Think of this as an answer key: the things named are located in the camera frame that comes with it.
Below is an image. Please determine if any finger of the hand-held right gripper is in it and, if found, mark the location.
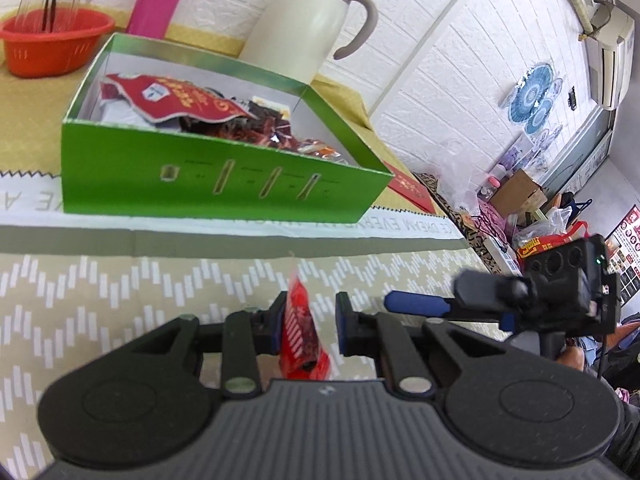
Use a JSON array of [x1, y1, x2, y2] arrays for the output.
[[452, 269, 533, 311], [384, 290, 518, 331]]

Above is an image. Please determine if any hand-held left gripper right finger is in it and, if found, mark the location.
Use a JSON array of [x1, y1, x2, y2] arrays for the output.
[[334, 291, 508, 396]]

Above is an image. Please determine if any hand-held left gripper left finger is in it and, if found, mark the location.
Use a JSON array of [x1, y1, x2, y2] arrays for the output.
[[117, 290, 288, 396]]

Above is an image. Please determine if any green cardboard box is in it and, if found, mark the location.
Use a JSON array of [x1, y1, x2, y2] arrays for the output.
[[60, 31, 396, 224]]

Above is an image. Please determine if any dark brown snack packet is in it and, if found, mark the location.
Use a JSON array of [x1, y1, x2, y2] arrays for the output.
[[177, 100, 296, 151]]

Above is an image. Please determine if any person's right hand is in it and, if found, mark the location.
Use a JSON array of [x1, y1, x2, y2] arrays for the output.
[[555, 346, 598, 373]]

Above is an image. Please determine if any white power strip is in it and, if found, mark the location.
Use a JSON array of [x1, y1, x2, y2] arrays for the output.
[[480, 235, 521, 273]]

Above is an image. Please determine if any red shopping bag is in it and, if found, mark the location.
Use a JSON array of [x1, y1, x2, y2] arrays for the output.
[[515, 220, 591, 261]]

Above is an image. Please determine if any white plastic bag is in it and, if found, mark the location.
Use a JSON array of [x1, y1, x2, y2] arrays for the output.
[[515, 207, 571, 241]]

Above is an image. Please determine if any dark patterned cloth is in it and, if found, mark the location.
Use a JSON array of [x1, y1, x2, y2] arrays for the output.
[[415, 172, 521, 276]]

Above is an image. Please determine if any brown cardboard box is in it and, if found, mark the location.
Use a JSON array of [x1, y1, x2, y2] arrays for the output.
[[490, 169, 549, 217]]

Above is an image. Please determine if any clear plastic bag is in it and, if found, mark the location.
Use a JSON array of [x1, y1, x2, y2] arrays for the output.
[[440, 142, 483, 213]]

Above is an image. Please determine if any red envelope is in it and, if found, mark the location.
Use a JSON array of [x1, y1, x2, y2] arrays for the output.
[[387, 162, 443, 216]]

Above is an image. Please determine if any orange snack packet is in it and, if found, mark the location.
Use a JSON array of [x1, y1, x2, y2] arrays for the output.
[[292, 137, 351, 163]]

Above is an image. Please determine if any patterned table mat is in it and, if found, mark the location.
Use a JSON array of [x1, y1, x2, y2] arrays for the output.
[[0, 170, 506, 480]]

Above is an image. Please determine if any white air conditioner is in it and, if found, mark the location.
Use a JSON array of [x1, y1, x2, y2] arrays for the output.
[[580, 0, 638, 111]]

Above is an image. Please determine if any large red white snack packet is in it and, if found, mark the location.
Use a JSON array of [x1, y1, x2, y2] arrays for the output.
[[100, 74, 258, 126]]

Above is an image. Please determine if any cream thermal jug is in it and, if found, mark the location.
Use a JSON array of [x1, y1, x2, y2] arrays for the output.
[[239, 0, 378, 86]]

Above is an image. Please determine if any red plastic basket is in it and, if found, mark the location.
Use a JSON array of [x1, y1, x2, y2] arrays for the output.
[[0, 7, 116, 79]]

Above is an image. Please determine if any wall poster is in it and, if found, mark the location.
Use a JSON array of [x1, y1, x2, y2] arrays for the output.
[[605, 204, 640, 306]]

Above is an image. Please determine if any blue fan wall decoration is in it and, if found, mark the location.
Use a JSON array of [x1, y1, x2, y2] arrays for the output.
[[506, 61, 566, 135]]

